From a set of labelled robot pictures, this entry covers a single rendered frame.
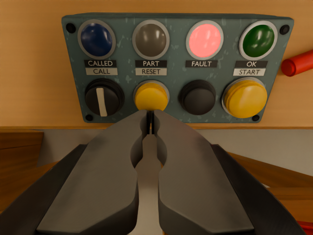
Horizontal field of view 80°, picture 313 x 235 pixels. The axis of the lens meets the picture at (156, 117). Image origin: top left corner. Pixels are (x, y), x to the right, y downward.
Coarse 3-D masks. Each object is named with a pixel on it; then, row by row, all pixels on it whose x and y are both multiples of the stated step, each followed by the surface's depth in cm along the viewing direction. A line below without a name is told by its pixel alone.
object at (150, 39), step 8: (152, 24) 12; (144, 32) 12; (152, 32) 12; (160, 32) 12; (136, 40) 12; (144, 40) 12; (152, 40) 12; (160, 40) 12; (144, 48) 12; (152, 48) 12; (160, 48) 12; (152, 56) 13
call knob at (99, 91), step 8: (88, 88) 13; (96, 88) 13; (104, 88) 13; (112, 88) 13; (88, 96) 13; (96, 96) 13; (104, 96) 13; (112, 96) 13; (120, 96) 14; (88, 104) 13; (96, 104) 13; (104, 104) 13; (112, 104) 13; (120, 104) 14; (96, 112) 14; (104, 112) 14; (112, 112) 14
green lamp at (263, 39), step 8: (248, 32) 12; (256, 32) 12; (264, 32) 12; (272, 32) 12; (248, 40) 12; (256, 40) 12; (264, 40) 12; (272, 40) 12; (248, 48) 12; (256, 48) 12; (264, 48) 12; (256, 56) 13
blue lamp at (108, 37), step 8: (88, 24) 12; (96, 24) 12; (88, 32) 12; (96, 32) 12; (104, 32) 12; (88, 40) 12; (96, 40) 12; (104, 40) 12; (88, 48) 12; (96, 48) 12; (104, 48) 12
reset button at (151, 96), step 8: (144, 88) 13; (152, 88) 13; (160, 88) 13; (136, 96) 14; (144, 96) 13; (152, 96) 13; (160, 96) 13; (136, 104) 14; (144, 104) 13; (152, 104) 13; (160, 104) 13
